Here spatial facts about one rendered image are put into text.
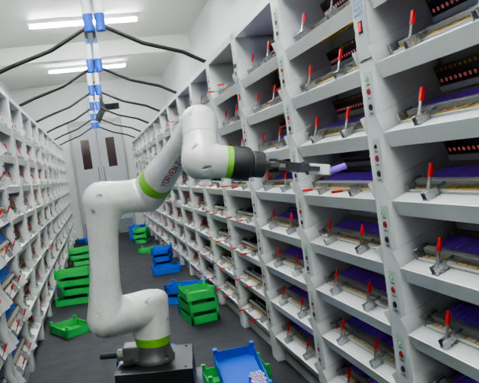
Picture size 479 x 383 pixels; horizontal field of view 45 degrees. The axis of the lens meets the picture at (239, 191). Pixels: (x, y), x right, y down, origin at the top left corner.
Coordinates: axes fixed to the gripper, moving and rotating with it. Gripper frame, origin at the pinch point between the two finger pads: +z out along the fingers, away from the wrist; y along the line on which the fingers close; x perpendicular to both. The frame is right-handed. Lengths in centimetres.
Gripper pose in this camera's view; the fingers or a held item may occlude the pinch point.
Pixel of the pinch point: (317, 169)
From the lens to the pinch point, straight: 172.6
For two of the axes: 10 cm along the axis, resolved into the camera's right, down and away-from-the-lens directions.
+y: -2.4, -0.3, 9.7
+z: 9.7, 0.6, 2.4
